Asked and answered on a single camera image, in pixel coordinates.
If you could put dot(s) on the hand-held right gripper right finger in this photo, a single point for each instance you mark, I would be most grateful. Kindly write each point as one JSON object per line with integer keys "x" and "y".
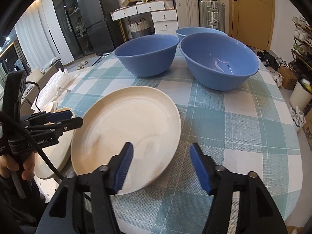
{"x": 199, "y": 168}

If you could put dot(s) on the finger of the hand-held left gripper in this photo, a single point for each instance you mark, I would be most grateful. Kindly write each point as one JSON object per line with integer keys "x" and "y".
{"x": 73, "y": 123}
{"x": 61, "y": 114}

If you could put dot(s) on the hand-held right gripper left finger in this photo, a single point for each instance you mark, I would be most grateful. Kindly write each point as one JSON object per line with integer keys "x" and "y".
{"x": 123, "y": 168}

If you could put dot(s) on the blue bowl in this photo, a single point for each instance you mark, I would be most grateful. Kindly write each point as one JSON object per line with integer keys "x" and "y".
{"x": 146, "y": 61}
{"x": 214, "y": 75}
{"x": 192, "y": 32}

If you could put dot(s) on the person's left hand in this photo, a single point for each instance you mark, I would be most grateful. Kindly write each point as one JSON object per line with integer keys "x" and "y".
{"x": 12, "y": 164}

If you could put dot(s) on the small cream plate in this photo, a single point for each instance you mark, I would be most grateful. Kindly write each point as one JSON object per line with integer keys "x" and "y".
{"x": 50, "y": 107}

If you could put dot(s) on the clear acrylic stand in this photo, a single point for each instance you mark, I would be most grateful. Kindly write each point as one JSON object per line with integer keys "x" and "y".
{"x": 62, "y": 90}

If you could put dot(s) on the clear plastic bags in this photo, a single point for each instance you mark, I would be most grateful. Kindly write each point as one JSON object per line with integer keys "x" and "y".
{"x": 58, "y": 82}

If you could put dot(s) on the beige sofa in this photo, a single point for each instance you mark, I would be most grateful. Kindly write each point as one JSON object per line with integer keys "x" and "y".
{"x": 41, "y": 78}

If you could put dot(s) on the teal checked tablecloth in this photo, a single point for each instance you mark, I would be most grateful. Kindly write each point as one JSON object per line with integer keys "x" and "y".
{"x": 219, "y": 126}

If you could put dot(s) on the pair of beige slippers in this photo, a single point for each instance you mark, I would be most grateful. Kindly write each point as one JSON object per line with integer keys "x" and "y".
{"x": 82, "y": 64}

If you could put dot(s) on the striped border rug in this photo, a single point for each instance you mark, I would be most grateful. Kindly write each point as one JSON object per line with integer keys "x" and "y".
{"x": 103, "y": 58}

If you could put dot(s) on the white curtain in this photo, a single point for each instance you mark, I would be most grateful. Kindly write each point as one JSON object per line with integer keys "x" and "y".
{"x": 31, "y": 36}

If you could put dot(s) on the white wardrobe panel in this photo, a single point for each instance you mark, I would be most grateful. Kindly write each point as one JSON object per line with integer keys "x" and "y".
{"x": 58, "y": 29}

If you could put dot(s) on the dark glass cabinet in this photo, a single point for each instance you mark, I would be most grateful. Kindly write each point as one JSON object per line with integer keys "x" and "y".
{"x": 65, "y": 24}

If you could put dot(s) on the black refrigerator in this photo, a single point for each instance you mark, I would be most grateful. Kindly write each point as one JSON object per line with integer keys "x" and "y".
{"x": 97, "y": 17}

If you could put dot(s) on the printed cardboard carton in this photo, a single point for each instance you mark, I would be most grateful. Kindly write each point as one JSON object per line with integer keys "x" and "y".
{"x": 308, "y": 131}

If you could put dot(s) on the woven laundry basket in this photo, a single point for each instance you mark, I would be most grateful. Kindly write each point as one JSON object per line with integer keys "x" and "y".
{"x": 139, "y": 29}

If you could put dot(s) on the white trash bin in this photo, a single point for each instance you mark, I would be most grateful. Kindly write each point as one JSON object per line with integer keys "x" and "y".
{"x": 298, "y": 95}

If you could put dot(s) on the brown cardboard box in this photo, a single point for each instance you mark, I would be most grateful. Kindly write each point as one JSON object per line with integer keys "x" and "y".
{"x": 287, "y": 78}

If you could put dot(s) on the pile of shoes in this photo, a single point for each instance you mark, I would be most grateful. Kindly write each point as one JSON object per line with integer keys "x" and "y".
{"x": 270, "y": 61}

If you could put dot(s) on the open cardboard box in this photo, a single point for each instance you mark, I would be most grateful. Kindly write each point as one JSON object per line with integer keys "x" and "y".
{"x": 130, "y": 2}

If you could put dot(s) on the white vanity desk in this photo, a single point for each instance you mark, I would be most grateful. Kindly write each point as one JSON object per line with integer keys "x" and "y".
{"x": 146, "y": 7}

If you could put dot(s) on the ribbed cream container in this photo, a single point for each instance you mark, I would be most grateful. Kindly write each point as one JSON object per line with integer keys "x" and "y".
{"x": 170, "y": 4}

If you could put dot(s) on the shoe rack with shoes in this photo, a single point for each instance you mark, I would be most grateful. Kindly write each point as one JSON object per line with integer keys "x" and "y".
{"x": 302, "y": 51}

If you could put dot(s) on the silver suitcase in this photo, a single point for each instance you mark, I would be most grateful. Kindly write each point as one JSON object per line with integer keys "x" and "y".
{"x": 212, "y": 12}

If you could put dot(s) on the white suitcase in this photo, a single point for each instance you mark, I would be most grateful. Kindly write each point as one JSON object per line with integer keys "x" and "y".
{"x": 186, "y": 12}

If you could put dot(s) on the wooden door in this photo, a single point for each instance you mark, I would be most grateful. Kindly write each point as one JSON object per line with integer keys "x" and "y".
{"x": 251, "y": 17}

